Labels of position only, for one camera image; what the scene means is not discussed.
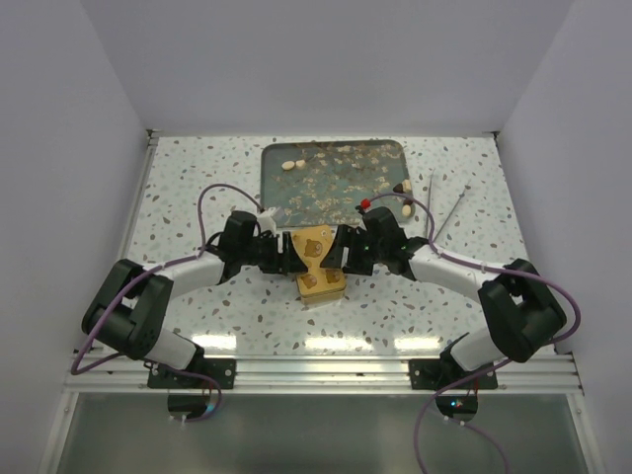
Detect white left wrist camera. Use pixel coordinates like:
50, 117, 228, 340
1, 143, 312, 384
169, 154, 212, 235
257, 206, 285, 234

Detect silver metal tin lid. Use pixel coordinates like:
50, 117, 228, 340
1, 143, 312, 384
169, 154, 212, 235
291, 225, 347, 294

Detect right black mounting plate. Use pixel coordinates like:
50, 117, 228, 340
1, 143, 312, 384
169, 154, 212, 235
408, 358, 499, 391

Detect gold metal tin box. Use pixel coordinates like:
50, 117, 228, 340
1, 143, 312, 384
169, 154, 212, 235
300, 286, 347, 306

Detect silver metal tongs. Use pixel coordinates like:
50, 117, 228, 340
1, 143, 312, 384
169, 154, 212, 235
426, 171, 469, 244

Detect aluminium rail front edge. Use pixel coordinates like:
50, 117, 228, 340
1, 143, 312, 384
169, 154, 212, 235
63, 355, 583, 395

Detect purple cable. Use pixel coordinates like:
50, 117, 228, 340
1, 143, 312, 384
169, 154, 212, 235
70, 183, 263, 424
364, 192, 581, 474

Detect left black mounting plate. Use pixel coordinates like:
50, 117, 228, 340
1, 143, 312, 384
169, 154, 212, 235
147, 357, 237, 390

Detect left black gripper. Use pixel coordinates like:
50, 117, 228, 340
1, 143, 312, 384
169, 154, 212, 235
239, 231, 307, 275

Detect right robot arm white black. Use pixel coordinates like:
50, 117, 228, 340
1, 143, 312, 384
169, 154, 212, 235
321, 207, 567, 389

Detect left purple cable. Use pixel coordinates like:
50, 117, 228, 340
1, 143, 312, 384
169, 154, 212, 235
70, 183, 263, 424

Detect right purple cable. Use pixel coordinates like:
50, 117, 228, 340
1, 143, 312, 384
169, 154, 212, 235
364, 192, 581, 474

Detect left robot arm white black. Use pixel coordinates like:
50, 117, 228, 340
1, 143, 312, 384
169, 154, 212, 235
71, 211, 307, 388

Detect floral teal serving tray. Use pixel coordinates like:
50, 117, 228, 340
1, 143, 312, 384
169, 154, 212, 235
260, 139, 411, 228

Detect black mounting plate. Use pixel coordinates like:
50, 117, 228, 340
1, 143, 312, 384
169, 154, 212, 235
147, 357, 237, 390
408, 358, 499, 391

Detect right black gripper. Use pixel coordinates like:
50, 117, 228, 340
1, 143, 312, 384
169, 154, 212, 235
320, 224, 386, 277

